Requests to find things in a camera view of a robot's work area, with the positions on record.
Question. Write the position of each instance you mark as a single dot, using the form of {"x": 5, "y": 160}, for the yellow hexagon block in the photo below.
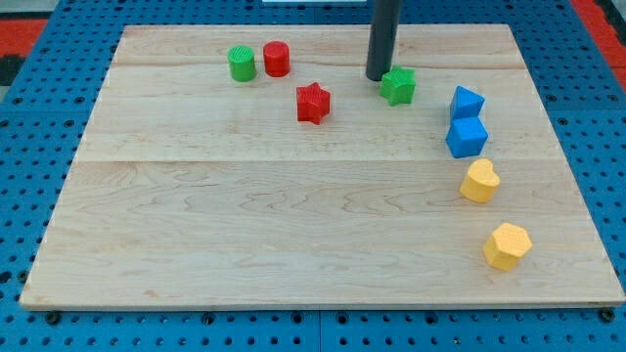
{"x": 506, "y": 245}

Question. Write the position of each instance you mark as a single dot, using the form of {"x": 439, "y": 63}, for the green cylinder block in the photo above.
{"x": 241, "y": 61}

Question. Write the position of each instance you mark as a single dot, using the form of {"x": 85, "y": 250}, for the green star block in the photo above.
{"x": 398, "y": 86}

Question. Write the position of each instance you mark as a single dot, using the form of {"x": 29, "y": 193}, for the blue cube block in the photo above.
{"x": 466, "y": 137}

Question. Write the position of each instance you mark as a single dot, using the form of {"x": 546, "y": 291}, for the yellow heart block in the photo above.
{"x": 481, "y": 181}

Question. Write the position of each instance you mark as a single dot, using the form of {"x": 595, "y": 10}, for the light wooden board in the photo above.
{"x": 191, "y": 191}

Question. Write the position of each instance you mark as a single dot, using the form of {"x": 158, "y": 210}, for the blue triangle block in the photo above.
{"x": 465, "y": 103}

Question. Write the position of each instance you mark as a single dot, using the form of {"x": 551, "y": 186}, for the red star block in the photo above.
{"x": 313, "y": 103}

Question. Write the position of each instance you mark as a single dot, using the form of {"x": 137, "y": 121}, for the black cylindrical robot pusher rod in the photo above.
{"x": 384, "y": 23}

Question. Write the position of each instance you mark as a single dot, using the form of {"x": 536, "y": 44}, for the red cylinder block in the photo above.
{"x": 277, "y": 60}

